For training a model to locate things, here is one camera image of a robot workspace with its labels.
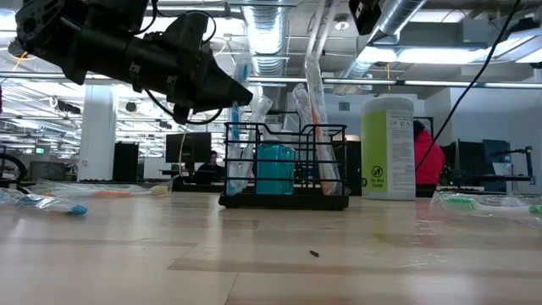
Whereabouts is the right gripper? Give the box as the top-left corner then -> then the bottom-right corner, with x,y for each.
348,0 -> 382,36

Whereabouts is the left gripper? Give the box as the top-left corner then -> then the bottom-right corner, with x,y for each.
126,10 -> 254,126

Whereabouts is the white toothbrush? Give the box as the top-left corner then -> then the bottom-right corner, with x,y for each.
291,82 -> 317,128

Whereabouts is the orange toothbrush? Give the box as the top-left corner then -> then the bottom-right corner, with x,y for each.
91,181 -> 174,199
303,54 -> 343,197

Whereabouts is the black computer monitor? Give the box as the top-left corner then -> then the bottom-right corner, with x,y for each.
164,131 -> 213,164

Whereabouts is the bright ceiling light panel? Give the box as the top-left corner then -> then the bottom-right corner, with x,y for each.
357,45 -> 478,65

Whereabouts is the person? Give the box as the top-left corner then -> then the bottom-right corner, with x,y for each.
195,149 -> 229,185
413,119 -> 447,187

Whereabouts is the black cabinet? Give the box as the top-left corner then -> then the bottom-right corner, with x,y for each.
112,141 -> 140,183

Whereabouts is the white pillar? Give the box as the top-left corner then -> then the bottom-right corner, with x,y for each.
77,84 -> 119,183

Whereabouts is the wipes canister with green label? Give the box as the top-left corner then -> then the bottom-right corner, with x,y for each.
360,95 -> 417,202

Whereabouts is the dark desk monitor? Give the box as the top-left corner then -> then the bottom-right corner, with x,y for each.
444,141 -> 484,187

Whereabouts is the dark blue panel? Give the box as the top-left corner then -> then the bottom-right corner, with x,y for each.
482,138 -> 512,192

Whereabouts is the smooth silver ceiling duct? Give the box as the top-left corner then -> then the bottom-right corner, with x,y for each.
334,0 -> 429,97

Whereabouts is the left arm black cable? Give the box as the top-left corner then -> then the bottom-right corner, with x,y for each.
143,0 -> 224,127

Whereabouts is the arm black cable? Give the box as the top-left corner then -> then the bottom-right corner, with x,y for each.
143,0 -> 224,127
416,0 -> 523,173

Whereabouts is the ribbed silver ceiling duct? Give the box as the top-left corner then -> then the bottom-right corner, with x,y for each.
241,0 -> 290,126

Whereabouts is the black wire caddy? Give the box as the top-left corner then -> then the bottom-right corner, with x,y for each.
218,121 -> 351,211

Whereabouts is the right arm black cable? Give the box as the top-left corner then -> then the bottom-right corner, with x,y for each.
416,0 -> 523,173

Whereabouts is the black aluminium table frame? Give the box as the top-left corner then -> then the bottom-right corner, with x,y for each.
0,177 -> 542,200

